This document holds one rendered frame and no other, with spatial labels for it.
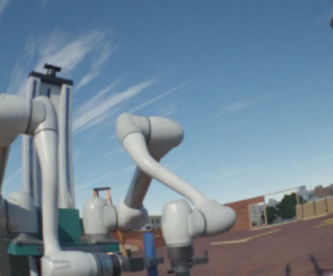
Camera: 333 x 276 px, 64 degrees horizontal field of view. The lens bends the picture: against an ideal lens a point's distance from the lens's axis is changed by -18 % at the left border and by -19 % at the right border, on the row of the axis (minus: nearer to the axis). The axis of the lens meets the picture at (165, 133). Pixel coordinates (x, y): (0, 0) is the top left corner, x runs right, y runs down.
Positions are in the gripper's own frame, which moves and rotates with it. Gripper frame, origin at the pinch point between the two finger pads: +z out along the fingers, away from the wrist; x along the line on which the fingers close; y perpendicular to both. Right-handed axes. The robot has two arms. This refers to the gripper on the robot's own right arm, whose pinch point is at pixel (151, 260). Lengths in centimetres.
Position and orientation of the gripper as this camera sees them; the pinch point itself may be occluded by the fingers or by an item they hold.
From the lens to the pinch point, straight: 104.8
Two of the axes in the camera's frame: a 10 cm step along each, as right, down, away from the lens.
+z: 7.6, 1.2, 6.4
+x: -6.5, 2.9, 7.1
